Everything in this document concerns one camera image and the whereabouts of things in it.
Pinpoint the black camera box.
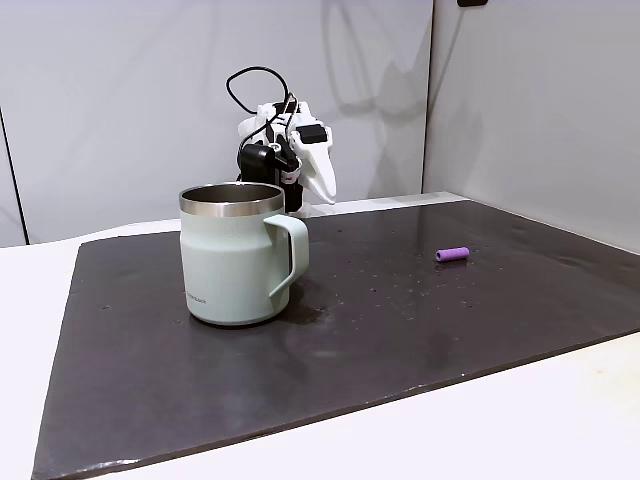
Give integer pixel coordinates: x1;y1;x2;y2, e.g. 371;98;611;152
238;141;297;184

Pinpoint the black cable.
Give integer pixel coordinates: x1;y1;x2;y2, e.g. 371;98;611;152
225;66;302;153

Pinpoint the dark grey mat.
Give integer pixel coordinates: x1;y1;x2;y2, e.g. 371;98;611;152
30;198;640;480

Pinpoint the purple pen grip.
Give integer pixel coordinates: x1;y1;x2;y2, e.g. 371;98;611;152
434;245;471;264

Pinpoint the pale green steel mug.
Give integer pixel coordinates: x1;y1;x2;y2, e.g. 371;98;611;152
178;182;311;329

